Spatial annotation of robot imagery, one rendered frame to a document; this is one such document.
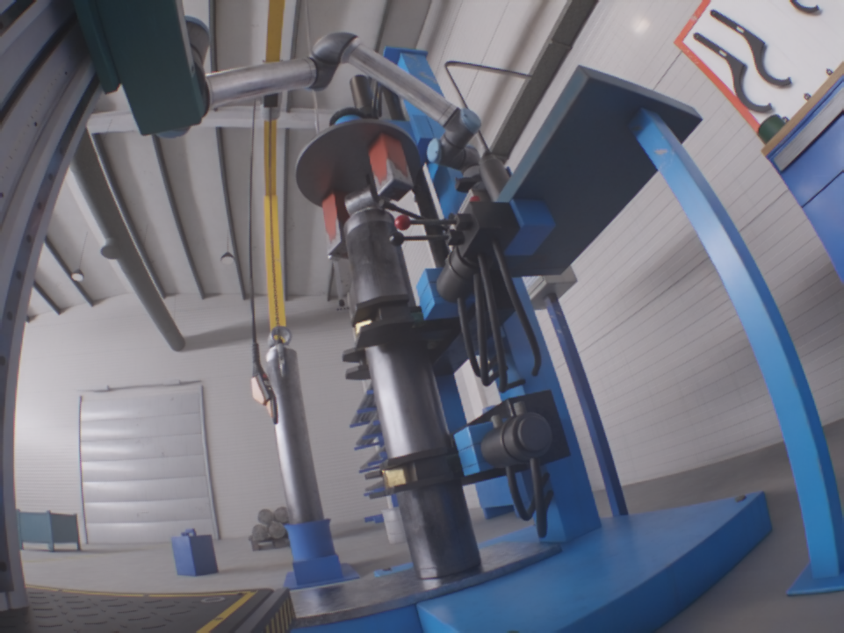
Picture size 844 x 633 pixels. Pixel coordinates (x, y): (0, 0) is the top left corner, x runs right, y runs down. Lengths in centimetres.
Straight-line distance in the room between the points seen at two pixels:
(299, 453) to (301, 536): 50
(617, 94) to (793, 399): 67
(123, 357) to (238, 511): 582
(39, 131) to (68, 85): 14
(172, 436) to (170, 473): 105
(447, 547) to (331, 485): 1075
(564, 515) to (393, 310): 88
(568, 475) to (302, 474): 159
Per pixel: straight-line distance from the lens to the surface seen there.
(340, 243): 181
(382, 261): 151
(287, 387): 266
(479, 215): 98
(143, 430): 1297
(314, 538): 253
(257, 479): 1204
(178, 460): 1248
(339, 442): 1215
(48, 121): 85
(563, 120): 91
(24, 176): 76
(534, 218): 103
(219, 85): 133
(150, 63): 97
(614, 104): 95
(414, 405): 131
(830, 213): 123
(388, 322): 122
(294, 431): 259
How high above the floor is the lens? 42
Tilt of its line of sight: 23 degrees up
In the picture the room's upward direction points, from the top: 14 degrees counter-clockwise
